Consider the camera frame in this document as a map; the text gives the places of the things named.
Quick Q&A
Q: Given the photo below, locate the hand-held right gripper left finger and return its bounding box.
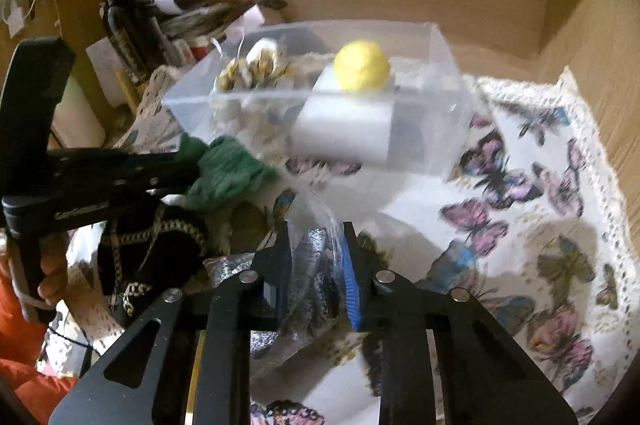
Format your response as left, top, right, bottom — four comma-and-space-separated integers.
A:
49, 226, 295, 425

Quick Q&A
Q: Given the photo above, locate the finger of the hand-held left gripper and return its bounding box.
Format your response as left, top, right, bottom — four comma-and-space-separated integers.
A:
47, 145, 207, 200

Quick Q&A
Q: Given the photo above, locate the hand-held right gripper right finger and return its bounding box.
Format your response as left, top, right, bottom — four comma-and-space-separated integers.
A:
343, 221, 578, 425

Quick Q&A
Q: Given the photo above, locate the clear plastic bag grey cloth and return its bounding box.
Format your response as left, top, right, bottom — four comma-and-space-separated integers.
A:
204, 194, 362, 358

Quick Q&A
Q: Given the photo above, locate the green knitted cloth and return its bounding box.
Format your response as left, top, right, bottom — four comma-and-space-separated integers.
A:
181, 134, 280, 212

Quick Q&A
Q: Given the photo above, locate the clear plastic box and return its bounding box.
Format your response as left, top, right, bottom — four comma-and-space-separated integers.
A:
161, 21, 474, 180

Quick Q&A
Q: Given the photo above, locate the person's left forearm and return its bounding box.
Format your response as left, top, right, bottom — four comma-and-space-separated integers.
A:
0, 255, 78, 425

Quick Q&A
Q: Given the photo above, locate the person's left hand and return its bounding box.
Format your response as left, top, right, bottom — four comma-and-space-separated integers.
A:
36, 232, 70, 308

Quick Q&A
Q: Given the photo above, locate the white cylinder container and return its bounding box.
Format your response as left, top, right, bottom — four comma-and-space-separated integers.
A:
50, 75, 109, 147

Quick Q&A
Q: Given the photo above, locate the black gold patterned cloth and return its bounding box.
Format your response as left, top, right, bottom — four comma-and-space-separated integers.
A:
96, 194, 210, 317

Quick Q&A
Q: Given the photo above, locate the dark glass bottle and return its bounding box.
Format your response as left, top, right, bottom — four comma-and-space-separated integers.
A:
94, 0, 152, 82

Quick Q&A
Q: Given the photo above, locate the white foam block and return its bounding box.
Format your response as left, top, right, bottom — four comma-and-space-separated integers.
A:
289, 66, 397, 167

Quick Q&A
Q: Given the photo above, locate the white floral cloth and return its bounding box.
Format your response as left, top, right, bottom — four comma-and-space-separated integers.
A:
211, 37, 295, 122

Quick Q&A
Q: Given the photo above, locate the butterfly print tablecloth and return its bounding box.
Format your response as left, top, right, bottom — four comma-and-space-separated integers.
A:
50, 64, 632, 425

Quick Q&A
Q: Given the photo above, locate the yellow ball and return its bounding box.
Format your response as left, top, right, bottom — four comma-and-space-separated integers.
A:
333, 39, 392, 94

